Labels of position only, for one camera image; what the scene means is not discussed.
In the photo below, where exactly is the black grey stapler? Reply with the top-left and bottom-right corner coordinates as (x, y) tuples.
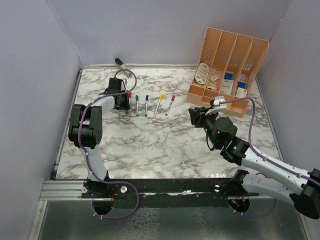
(114, 57), (132, 78)

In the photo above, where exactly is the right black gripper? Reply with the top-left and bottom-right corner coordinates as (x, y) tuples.
(189, 106), (220, 148)

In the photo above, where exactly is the aluminium frame rail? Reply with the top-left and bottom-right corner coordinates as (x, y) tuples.
(38, 178), (305, 201)

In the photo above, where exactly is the white oval item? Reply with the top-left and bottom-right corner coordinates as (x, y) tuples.
(194, 62), (210, 85)

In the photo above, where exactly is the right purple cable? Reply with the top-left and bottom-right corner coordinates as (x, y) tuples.
(219, 97), (320, 219)

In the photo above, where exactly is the orange desk organizer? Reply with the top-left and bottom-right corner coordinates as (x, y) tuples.
(186, 27), (269, 118)

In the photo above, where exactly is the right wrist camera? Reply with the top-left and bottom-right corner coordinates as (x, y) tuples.
(210, 95), (227, 110)

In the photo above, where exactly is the purple pen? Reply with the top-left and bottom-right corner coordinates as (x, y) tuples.
(165, 95), (175, 116)

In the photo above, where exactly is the blue pen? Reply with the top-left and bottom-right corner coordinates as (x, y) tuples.
(144, 94), (149, 117)

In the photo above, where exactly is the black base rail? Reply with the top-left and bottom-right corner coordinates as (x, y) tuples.
(81, 178), (250, 209)

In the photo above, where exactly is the green pen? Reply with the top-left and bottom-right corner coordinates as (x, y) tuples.
(135, 95), (139, 117)

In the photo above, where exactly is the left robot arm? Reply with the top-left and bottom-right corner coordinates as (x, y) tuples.
(68, 77), (130, 198)

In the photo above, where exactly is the yellow pen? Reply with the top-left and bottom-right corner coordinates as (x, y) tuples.
(154, 94), (163, 115)

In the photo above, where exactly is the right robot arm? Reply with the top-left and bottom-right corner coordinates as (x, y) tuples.
(188, 107), (320, 220)

